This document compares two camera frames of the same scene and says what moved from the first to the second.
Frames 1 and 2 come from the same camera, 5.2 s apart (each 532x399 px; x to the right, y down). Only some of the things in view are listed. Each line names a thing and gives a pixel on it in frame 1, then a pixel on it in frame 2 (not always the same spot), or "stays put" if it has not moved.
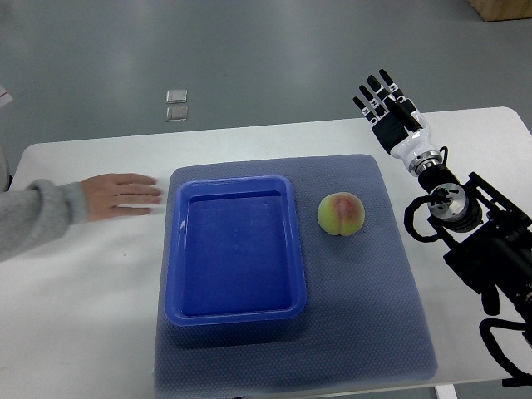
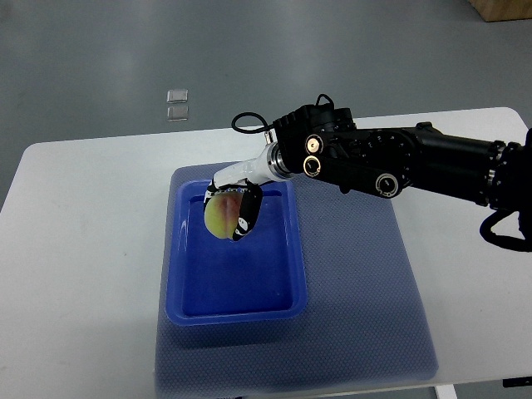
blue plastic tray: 236,253 stays put
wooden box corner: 502,10 stays put
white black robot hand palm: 416,146 to 255,171
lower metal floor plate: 176,113 stays put
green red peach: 341,214 to 222,213
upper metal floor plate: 176,96 stays put
